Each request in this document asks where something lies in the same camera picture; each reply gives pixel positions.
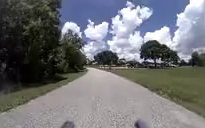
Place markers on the large dark round tree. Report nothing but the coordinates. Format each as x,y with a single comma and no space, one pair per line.
106,57

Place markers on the pale grey gravel path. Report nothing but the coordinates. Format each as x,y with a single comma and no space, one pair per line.
100,96

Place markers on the wide spreading tree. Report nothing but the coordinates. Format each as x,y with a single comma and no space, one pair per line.
156,51

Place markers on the robot's own part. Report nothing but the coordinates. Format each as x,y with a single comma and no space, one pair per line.
68,124
141,124

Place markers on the open green grass field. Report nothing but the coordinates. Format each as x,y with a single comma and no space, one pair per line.
176,81

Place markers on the dense row of trees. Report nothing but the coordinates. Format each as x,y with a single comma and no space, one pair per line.
26,43

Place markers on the small dark tree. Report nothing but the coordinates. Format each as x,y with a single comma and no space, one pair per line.
196,59

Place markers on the grass verge under trees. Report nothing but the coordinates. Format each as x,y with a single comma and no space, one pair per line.
13,98

